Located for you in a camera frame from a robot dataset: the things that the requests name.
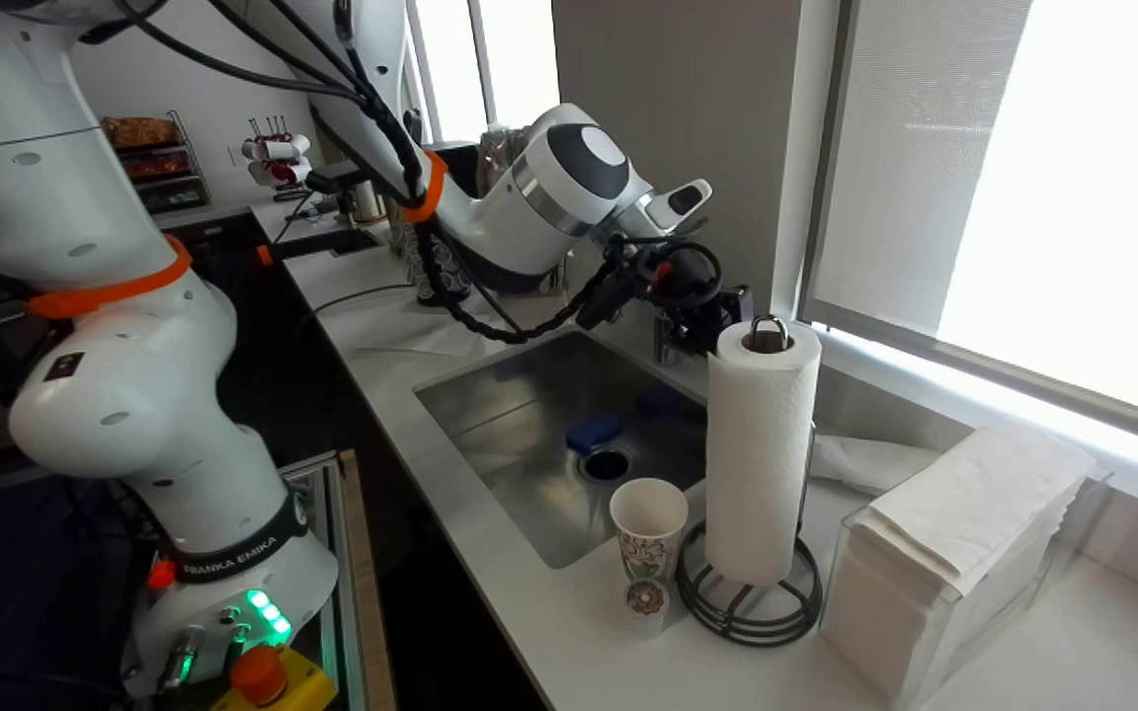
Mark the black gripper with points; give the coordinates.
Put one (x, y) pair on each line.
(702, 310)

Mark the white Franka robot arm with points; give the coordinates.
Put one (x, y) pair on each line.
(109, 367)

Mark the white paper towel roll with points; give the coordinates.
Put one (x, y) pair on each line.
(758, 446)

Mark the blue sponge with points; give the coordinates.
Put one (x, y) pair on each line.
(594, 432)

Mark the stainless steel sink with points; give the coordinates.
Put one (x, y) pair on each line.
(515, 420)

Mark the patterned paper cup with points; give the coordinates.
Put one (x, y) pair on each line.
(649, 526)

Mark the white napkin stack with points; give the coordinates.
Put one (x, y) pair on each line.
(977, 499)

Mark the red and white countertop items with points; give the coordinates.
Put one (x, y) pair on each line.
(282, 155)

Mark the snack shelf rack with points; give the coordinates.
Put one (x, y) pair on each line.
(156, 164)

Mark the yellow emergency stop button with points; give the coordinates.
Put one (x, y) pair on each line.
(257, 675)

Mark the white window frame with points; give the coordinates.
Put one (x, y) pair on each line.
(989, 367)

